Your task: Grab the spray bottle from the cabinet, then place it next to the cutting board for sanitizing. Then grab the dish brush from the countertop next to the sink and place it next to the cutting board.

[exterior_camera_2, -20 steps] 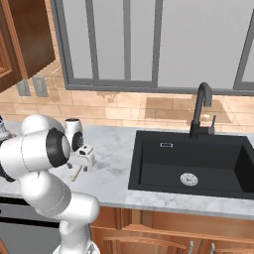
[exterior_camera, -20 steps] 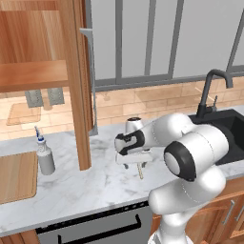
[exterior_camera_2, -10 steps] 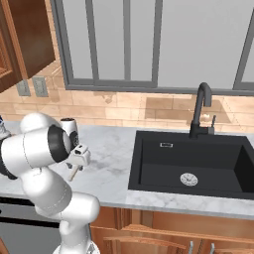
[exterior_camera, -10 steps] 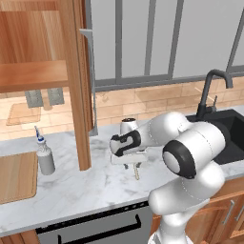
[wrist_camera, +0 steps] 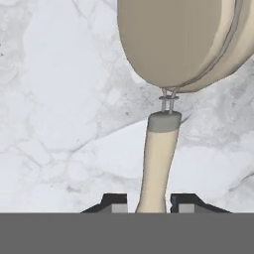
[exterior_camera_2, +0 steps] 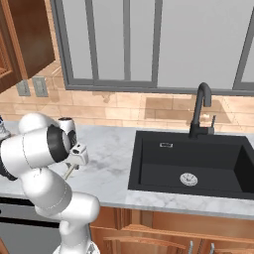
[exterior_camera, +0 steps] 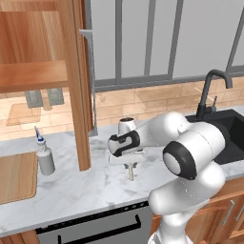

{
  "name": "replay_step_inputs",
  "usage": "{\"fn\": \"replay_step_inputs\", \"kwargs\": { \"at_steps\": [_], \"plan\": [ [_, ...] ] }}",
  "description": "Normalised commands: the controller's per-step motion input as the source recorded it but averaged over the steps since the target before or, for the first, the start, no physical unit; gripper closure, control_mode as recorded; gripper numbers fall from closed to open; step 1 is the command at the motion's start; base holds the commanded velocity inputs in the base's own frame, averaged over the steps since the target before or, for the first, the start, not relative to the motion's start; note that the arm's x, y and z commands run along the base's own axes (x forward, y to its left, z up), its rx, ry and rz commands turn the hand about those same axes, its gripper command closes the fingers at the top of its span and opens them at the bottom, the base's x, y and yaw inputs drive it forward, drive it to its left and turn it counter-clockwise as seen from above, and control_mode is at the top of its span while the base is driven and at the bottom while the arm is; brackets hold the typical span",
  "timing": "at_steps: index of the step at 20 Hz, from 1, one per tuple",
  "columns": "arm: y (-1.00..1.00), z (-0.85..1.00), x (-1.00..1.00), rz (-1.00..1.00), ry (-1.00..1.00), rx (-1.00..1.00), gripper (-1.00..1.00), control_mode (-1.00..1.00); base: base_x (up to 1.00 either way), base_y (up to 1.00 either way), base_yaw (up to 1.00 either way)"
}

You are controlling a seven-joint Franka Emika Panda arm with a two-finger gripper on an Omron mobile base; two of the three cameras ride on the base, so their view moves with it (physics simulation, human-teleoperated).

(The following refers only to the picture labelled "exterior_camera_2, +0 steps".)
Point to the silver sink drain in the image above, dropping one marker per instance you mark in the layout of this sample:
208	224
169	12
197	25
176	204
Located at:
189	179

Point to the tan dish brush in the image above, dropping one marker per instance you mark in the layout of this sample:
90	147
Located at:
69	172

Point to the grey dishwasher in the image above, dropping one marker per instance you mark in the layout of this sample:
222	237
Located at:
23	228

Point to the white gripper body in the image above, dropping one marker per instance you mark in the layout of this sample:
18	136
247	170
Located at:
79	159

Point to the grey framed window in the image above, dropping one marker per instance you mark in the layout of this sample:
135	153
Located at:
155	43

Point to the brown wooden base cupboard door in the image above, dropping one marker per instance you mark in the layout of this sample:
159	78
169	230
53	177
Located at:
142	239
231	248

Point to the black tap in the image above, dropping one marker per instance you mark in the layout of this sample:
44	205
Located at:
199	109

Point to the brown wooden wall cupboard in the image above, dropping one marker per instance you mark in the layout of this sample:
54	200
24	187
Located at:
6	63

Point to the grey wall socket plate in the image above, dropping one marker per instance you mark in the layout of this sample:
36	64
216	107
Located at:
40	86
23	88

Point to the white and blue object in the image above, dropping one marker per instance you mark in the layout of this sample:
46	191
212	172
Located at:
3	129

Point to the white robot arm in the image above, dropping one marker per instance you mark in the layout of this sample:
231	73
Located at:
46	191

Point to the black sink basin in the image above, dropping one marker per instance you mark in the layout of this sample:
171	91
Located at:
195	165

